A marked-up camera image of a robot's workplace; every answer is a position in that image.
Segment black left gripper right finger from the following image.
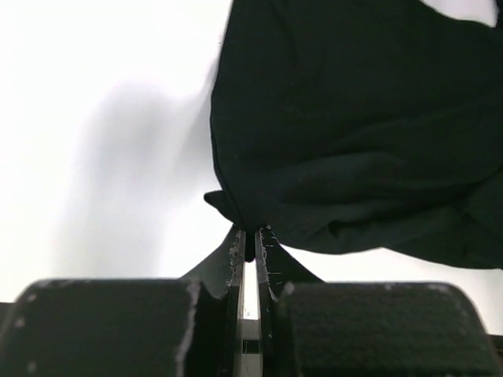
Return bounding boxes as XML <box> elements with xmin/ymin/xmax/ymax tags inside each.
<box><xmin>255</xmin><ymin>227</ymin><xmax>502</xmax><ymax>376</ymax></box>

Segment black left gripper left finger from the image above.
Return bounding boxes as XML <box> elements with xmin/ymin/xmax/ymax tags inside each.
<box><xmin>1</xmin><ymin>229</ymin><xmax>246</xmax><ymax>377</ymax></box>

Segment black t shirt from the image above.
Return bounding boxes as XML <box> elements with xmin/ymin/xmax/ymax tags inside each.
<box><xmin>204</xmin><ymin>0</ymin><xmax>502</xmax><ymax>269</ymax></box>

